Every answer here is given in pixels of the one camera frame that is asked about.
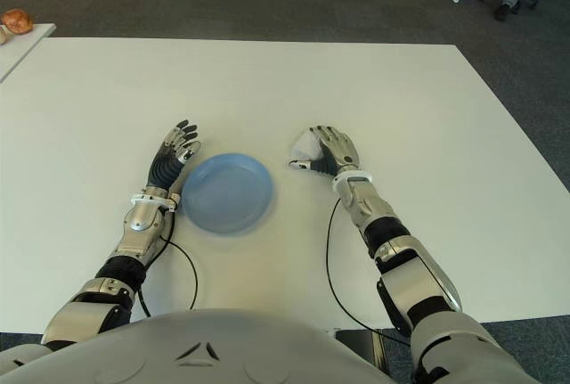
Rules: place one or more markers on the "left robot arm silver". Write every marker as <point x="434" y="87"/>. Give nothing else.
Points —
<point x="142" y="219"/>

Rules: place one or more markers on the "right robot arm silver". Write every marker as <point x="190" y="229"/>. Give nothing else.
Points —
<point x="401" y="259"/>

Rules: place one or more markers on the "white side table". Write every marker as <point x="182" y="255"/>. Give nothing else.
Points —
<point x="20" y="52"/>

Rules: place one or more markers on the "white charger block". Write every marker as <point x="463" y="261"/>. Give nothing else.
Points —
<point x="307" y="145"/>

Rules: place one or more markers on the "blue plastic plate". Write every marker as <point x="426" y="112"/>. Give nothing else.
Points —
<point x="227" y="192"/>

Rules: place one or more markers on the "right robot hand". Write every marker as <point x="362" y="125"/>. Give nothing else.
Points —
<point x="340" y="150"/>

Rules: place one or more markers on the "grey robot torso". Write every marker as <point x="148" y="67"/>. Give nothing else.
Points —
<point x="200" y="348"/>

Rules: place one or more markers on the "dark base under table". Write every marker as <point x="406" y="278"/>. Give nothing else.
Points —
<point x="356" y="348"/>

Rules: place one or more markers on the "pale yellow fruit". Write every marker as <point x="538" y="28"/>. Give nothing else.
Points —
<point x="3" y="37"/>

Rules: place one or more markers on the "red-brown fruit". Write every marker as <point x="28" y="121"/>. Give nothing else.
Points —
<point x="17" y="21"/>

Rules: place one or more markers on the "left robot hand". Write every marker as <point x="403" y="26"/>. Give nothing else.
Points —
<point x="165" y="168"/>

